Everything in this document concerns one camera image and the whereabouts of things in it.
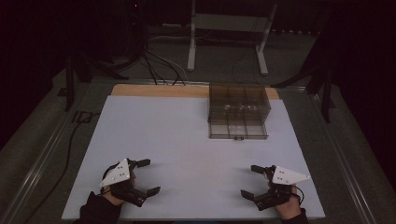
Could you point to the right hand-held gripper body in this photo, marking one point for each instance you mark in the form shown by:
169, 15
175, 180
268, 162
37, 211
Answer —
288, 176

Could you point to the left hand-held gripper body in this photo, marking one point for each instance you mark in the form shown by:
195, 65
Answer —
119, 174

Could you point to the smoky transparent compartment drawer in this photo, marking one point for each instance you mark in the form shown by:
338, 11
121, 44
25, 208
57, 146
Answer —
238, 129

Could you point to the smoky transparent drawer case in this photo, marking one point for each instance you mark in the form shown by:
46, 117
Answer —
239, 99

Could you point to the person's left hand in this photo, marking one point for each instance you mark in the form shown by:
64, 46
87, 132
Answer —
109, 194

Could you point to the person's right hand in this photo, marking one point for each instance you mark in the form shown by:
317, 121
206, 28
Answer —
291, 207

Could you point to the white table cover sheet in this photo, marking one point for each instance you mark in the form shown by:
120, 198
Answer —
174, 149

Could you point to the black tripod stand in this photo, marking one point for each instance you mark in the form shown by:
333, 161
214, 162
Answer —
70, 81
325, 81

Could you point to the white metal stand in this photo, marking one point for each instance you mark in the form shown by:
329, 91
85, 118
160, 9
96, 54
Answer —
229, 21

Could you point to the aluminium floor rail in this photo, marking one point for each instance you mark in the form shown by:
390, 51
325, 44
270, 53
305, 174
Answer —
342, 155
34, 168
193, 82

